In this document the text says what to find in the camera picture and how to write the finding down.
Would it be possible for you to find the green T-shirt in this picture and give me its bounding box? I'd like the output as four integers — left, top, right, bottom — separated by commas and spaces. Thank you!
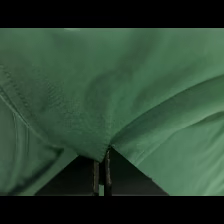
0, 28, 224, 197

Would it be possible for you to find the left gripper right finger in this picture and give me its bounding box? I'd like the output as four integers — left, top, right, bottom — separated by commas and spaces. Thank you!
103, 146, 170, 197

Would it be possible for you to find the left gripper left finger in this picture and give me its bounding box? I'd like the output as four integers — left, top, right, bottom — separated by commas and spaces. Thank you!
35, 153, 101, 197

